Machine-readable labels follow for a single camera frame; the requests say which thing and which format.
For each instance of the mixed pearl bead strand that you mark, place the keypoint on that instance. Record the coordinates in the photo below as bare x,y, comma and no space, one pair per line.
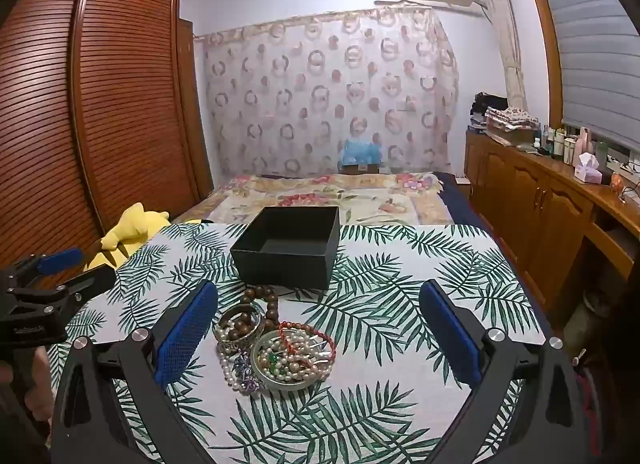
290,361

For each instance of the floral blanket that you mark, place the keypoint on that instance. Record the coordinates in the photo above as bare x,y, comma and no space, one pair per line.
300,194

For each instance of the green leaf print cloth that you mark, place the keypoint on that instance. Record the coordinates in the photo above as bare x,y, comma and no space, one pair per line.
400,269

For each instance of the small brown cardboard box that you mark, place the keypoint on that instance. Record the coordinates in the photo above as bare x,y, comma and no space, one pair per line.
360,169

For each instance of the long wooden cabinet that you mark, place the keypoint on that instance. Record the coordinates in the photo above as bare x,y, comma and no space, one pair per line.
520,194

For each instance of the grey window blind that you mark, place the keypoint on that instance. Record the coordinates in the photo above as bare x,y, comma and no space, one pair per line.
595,44

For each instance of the pink tissue box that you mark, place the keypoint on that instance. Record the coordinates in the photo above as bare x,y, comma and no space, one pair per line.
586,169

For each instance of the row of cosmetic bottles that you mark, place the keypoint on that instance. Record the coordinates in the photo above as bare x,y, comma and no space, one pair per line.
557,144

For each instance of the dark clothes pile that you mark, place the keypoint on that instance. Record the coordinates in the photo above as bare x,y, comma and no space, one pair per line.
482,104

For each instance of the purple rhinestone brooch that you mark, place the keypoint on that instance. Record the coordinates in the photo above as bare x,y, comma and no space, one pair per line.
245,369

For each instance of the navy bed sheet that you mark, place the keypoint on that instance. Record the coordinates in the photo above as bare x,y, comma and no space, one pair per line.
460,204

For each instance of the white power strip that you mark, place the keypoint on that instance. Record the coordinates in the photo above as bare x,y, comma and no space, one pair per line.
625,167

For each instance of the pink bottle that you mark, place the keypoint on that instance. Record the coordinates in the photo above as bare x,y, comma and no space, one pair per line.
584,142

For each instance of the brown slatted wooden wardrobe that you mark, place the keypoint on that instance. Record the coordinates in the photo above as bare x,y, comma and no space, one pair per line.
100,94

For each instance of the flat cardboard box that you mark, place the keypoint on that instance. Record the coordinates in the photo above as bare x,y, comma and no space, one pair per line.
510,137

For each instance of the blue bag on box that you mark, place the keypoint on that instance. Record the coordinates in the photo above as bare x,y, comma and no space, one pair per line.
360,152

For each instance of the beige tied curtain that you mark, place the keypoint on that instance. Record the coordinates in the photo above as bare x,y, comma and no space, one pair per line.
505,34

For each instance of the black box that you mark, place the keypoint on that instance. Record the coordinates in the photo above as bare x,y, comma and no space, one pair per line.
285,264

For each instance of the yellow plush toy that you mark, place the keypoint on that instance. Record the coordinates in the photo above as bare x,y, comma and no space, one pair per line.
132,229

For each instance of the person's left hand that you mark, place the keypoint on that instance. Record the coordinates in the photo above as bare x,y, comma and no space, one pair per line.
42,384

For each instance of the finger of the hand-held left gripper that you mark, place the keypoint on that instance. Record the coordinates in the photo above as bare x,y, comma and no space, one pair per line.
60,259
92,281

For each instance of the wooden window frame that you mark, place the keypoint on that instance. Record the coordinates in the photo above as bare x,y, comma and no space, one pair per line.
542,44

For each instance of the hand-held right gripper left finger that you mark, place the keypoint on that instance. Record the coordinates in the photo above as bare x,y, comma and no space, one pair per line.
185,334

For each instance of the pale green bangle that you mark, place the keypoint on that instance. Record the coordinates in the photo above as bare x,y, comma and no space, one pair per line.
280,385

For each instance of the folded floral cloth stack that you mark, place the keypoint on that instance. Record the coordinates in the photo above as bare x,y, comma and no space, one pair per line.
512,117

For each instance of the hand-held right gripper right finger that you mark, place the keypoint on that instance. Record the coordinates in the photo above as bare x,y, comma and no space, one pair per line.
450,334

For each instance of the silver patterned bangle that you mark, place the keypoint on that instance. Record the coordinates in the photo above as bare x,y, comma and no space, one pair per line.
226,344

